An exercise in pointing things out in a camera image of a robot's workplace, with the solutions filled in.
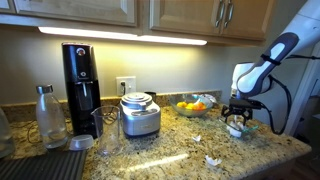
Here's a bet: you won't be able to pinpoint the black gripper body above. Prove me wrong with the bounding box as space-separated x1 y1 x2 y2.
221 98 262 123

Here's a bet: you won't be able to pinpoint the garlic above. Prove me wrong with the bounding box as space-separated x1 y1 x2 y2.
228 121 246 138

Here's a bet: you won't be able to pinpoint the white garlic bulb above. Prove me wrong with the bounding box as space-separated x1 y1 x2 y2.
192 135 201 142

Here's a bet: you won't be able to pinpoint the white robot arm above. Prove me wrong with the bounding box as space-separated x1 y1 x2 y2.
221 0 320 122

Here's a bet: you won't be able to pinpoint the square glass bowl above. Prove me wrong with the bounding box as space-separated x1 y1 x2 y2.
218 115 259 138

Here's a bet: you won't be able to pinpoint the round glass fruit bowl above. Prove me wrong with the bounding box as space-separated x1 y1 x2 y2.
169 94 213 117

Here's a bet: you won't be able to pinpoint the garlic skin piece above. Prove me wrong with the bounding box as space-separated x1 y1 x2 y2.
205 155 222 166

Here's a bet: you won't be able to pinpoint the orange and yellow fruits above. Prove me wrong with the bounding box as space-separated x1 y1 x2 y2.
177 102 207 111

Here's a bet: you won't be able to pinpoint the wooden upper cabinets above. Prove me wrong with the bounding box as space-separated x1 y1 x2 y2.
0 0 275 46

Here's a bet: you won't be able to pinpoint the clear plastic measuring jug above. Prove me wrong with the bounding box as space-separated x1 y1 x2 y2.
91 105 121 156

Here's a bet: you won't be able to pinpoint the black soda maker machine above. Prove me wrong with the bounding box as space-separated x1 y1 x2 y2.
62 42 101 138

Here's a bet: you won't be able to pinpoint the white round lid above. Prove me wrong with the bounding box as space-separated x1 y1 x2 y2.
69 134 94 151

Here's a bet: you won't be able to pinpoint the glass bottle with metal cap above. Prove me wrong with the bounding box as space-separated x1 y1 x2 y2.
36 84 68 149

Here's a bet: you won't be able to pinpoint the black drying mat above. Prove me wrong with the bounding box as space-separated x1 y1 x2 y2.
0 150 87 180

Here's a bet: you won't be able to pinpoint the under-cabinet light strip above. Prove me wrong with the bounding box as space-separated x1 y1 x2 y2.
38 27 207 46

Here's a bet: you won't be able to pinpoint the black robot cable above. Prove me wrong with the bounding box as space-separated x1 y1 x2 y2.
259 54 320 136

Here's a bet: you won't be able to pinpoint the white wall outlet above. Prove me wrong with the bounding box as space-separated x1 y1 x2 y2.
116 76 136 96

